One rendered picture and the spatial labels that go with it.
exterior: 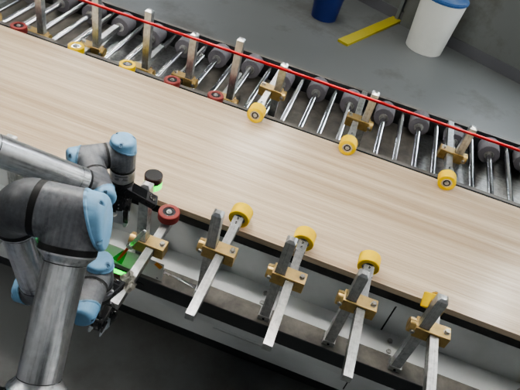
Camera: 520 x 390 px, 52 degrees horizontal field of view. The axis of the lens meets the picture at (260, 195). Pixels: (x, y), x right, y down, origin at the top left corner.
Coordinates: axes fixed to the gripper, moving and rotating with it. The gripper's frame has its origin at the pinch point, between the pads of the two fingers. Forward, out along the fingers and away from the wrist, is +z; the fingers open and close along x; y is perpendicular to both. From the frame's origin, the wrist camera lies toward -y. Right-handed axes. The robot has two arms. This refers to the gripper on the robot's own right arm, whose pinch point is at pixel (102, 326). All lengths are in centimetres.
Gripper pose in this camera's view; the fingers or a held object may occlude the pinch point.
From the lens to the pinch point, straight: 178.6
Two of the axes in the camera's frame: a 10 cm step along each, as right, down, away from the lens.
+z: -2.0, 7.2, 6.7
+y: -2.9, 6.1, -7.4
